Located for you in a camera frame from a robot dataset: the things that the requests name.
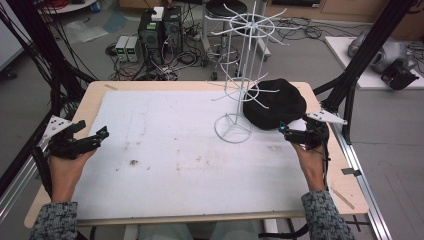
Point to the black computer tower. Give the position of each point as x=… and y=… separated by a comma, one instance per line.
x=150, y=36
x=172, y=31

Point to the white box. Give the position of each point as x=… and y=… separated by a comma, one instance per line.
x=157, y=13

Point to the person's left hand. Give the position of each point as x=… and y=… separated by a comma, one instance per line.
x=68, y=173

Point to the black device on platform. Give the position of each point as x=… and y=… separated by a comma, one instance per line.
x=398, y=75

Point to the clear plastic sheet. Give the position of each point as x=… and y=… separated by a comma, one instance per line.
x=85, y=31

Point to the white floor platform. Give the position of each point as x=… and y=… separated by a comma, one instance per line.
x=346, y=60

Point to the grey machine shell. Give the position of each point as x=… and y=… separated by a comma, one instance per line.
x=386, y=53

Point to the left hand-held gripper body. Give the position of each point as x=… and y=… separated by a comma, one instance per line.
x=63, y=143

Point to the grey power supply unit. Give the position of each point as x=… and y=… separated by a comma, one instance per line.
x=121, y=48
x=132, y=49

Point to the person's right hand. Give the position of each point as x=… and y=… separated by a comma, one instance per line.
x=311, y=166

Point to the white table mat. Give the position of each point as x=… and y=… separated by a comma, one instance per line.
x=186, y=156

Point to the aluminium frame rail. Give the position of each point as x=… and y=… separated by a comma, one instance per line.
x=20, y=186
x=363, y=183

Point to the thin wooden stick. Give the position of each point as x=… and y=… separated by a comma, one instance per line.
x=343, y=198

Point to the grey tape piece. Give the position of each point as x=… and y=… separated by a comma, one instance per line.
x=351, y=172

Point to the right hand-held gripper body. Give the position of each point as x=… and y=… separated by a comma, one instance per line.
x=315, y=131

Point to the black frame post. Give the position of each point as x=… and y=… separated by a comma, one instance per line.
x=360, y=66
x=43, y=50

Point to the blue tape roll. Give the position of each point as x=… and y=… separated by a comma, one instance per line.
x=96, y=6

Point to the person's legs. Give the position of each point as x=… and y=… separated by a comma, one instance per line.
x=200, y=231

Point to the black round stool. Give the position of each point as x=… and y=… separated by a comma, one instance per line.
x=223, y=8

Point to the black hat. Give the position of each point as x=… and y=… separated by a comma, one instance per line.
x=276, y=103

